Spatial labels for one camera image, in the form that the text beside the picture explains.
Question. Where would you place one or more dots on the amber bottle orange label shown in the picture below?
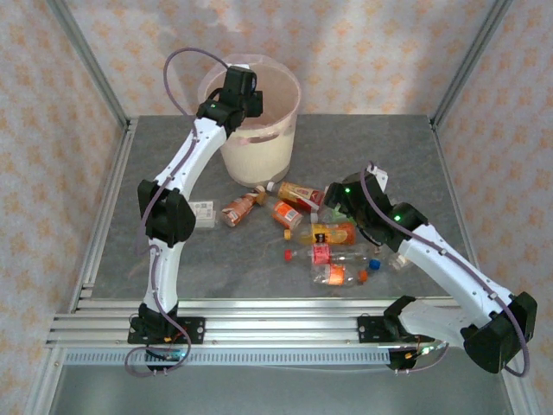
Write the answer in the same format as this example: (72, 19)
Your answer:
(287, 215)

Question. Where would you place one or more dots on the bottle orange white label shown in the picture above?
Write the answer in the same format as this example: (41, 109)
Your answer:
(237, 212)

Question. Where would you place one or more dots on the clear bottle red label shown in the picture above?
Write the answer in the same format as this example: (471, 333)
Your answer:
(322, 254)

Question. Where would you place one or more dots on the clear bottle green label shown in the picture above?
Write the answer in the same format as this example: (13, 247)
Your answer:
(326, 216)

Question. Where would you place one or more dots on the clear bottle white label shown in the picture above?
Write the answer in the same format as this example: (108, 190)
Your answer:
(205, 212)

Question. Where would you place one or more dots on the grey metal base panel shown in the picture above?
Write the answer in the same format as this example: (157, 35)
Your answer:
(281, 393)

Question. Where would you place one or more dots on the tea bottle red yellow label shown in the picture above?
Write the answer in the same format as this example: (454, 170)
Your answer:
(298, 194)

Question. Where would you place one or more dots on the aluminium side rail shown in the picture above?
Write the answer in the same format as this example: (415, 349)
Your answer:
(450, 173)
(105, 216)

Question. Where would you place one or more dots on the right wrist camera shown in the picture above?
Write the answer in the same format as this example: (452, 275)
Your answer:
(380, 175)

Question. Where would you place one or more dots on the aluminium frame post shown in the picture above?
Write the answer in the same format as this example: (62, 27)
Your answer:
(473, 56)
(87, 56)

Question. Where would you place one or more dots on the aluminium frame leg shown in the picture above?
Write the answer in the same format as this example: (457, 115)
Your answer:
(520, 397)
(47, 384)

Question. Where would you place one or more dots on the cream plastic bin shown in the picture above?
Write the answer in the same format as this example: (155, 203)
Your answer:
(259, 160)

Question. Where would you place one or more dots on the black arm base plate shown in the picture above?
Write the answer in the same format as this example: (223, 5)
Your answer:
(195, 330)
(367, 330)

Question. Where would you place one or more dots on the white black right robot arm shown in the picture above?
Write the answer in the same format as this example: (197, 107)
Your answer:
(453, 276)

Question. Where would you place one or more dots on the clear bottle orange label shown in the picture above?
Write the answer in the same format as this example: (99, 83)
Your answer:
(334, 274)

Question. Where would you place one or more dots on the clear bottle blue cap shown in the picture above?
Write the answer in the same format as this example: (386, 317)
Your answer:
(389, 260)

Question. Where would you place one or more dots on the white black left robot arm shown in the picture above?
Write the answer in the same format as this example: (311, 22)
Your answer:
(166, 276)

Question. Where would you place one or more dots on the yellow juice bottle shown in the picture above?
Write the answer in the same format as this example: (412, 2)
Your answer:
(332, 234)

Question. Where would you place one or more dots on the white bin with plastic liner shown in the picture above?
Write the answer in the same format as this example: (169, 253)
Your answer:
(276, 99)

